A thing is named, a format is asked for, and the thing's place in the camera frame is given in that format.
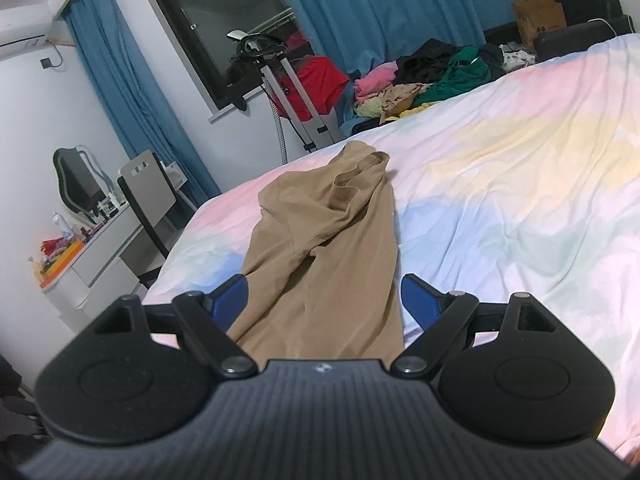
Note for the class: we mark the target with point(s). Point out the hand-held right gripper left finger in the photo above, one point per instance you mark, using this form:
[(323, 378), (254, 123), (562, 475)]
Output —
[(232, 297)]

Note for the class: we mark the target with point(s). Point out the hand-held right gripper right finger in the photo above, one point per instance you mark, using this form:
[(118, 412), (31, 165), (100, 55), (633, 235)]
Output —
[(417, 302)]

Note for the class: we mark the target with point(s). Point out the tan pants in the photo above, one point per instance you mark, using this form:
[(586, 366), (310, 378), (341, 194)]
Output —
[(320, 240)]

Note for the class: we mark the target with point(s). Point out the grey backed chair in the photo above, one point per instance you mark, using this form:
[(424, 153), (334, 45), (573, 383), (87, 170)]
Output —
[(145, 185)]

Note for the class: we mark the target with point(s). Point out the white vanity desk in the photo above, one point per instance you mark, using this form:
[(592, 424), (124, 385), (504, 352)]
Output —
[(95, 255)]

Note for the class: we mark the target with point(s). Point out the pastel rainbow bed sheet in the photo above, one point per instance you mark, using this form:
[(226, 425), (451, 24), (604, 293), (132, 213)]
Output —
[(525, 185)]

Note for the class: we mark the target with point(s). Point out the orange box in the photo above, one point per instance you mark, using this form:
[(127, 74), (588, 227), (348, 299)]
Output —
[(62, 260)]

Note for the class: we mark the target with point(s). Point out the clear water bottle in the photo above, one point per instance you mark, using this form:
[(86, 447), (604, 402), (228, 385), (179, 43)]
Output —
[(61, 225)]

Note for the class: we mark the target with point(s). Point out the wavy framed vanity mirror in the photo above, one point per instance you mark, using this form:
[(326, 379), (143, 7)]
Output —
[(75, 180)]

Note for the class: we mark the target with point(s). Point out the yellow garment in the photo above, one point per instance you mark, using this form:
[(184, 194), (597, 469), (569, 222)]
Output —
[(369, 109)]

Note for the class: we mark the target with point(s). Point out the beige garment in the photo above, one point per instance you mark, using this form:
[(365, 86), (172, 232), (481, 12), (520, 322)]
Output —
[(402, 97)]

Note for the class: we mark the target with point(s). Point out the pink garment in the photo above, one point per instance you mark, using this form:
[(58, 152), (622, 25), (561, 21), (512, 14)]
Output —
[(375, 80)]

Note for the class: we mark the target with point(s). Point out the garment steamer stand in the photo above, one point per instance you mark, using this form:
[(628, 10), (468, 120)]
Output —
[(274, 72)]

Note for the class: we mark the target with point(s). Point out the red garment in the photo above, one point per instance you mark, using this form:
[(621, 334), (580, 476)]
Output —
[(320, 82)]

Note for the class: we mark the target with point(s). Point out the green garment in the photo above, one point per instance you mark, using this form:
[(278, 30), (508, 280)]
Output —
[(462, 72)]

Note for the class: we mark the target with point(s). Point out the narrow blue curtain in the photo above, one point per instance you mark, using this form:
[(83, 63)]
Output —
[(130, 85)]

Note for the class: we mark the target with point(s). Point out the black garment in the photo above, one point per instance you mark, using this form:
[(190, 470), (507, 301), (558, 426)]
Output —
[(430, 62)]

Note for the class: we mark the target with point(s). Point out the dark grey garment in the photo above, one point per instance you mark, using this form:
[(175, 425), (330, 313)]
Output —
[(492, 57)]

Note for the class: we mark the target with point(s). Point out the white patterned garment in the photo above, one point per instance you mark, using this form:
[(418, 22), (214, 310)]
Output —
[(517, 57)]

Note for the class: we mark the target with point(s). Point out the dark window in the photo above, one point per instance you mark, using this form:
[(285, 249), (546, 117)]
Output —
[(220, 25)]

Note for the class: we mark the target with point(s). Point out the wide blue curtain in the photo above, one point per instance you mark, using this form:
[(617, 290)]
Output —
[(400, 5)]

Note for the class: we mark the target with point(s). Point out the brown paper bag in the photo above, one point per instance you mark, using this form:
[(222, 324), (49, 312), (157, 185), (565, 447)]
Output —
[(537, 17)]

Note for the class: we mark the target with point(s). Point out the white air conditioner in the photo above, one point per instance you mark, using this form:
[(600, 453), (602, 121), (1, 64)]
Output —
[(25, 30)]

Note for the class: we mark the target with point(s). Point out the black sofa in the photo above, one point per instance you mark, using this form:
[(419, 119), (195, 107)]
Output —
[(590, 7)]

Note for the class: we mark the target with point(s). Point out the small black wall box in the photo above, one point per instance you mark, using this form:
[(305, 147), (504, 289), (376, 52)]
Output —
[(47, 63)]

